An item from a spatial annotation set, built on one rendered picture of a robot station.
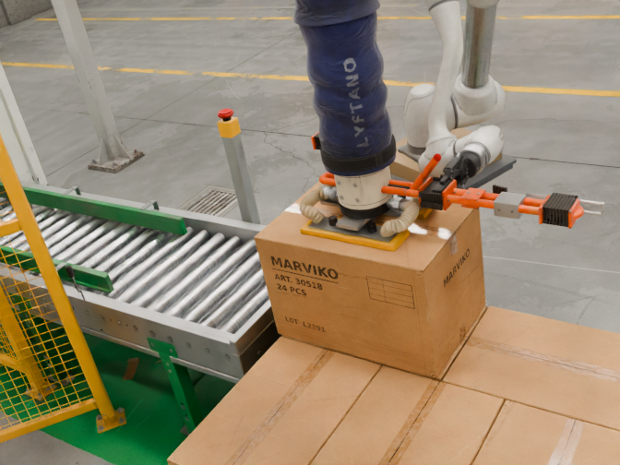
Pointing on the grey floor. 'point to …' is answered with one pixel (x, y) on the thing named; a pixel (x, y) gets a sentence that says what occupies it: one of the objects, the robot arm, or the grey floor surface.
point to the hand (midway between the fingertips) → (442, 193)
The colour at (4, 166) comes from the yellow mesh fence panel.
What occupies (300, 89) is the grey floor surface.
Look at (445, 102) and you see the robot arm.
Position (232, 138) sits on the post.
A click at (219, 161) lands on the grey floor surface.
